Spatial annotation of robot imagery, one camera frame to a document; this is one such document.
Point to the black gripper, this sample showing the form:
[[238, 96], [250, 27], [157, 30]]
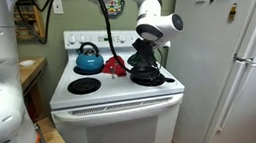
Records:
[[145, 47]]

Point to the round green quilted towel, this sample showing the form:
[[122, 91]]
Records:
[[133, 59]]

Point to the black frying pan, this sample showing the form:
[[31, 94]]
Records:
[[144, 72]]

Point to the white stove knob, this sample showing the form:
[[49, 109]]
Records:
[[82, 39], [122, 39], [72, 39]]

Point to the white electric stove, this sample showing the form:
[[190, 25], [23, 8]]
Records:
[[115, 137]]

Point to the red oven mitt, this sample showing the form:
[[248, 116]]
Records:
[[115, 66]]

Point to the small grey metal tool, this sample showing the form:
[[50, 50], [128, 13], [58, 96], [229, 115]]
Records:
[[113, 71]]

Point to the white refrigerator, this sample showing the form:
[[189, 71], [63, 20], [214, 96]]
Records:
[[199, 91]]

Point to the small black coil burner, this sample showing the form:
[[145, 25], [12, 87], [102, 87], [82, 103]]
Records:
[[84, 86]]

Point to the small dark fridge magnet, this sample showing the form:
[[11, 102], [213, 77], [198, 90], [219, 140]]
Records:
[[212, 0]]

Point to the yellow black fridge magnet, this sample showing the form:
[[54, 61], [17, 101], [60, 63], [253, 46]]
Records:
[[232, 12]]

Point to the wooden side table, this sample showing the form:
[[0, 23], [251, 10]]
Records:
[[32, 71]]

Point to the small white dish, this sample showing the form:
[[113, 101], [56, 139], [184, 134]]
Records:
[[27, 63]]

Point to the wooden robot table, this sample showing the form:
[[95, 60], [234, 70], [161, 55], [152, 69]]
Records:
[[54, 138]]

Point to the colourful wall ornament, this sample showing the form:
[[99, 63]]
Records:
[[115, 4]]

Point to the white light switch plate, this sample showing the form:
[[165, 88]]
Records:
[[58, 6]]

